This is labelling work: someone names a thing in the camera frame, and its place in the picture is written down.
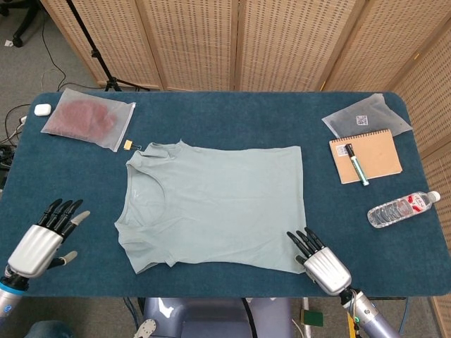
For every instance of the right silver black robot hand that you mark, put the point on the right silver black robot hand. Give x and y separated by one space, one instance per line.
327 271

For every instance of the blue table mat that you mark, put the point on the blue table mat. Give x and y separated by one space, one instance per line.
225 116

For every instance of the frosted bag with red cloth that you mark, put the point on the frosted bag with red cloth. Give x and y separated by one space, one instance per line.
84 119

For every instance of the black green marker pen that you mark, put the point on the black green marker pen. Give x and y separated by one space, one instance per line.
356 163

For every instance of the white metal bracket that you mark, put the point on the white metal bracket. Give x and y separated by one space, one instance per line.
146 329

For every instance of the wooden wicker folding screen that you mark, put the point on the wooden wicker folding screen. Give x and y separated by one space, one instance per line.
197 42

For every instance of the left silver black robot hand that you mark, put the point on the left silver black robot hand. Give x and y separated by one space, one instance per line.
35 246

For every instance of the light green T-shirt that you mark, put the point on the light green T-shirt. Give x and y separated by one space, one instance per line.
218 204

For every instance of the blue-grey robot torso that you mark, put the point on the blue-grey robot torso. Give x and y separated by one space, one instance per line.
211 320

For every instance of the person's blue jeans leg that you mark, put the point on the person's blue jeans leg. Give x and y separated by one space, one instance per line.
49 331

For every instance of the kraft spiral notebook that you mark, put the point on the kraft spiral notebook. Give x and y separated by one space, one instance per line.
377 155

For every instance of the black tripod stand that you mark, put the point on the black tripod stand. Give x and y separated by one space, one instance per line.
94 53

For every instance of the yellow binder clip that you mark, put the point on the yellow binder clip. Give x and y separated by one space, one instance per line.
128 144

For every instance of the white paper scrap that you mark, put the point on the white paper scrap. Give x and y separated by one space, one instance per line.
8 43

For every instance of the white earbuds case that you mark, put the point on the white earbuds case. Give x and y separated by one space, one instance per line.
42 109

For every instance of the black office chair base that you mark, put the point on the black office chair base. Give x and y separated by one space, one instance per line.
18 40

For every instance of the clear plastic water bottle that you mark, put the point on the clear plastic water bottle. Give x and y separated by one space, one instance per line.
394 211

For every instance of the green block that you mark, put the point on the green block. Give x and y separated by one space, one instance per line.
313 318

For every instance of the frosted bag with QR label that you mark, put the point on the frosted bag with QR label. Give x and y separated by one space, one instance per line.
363 116

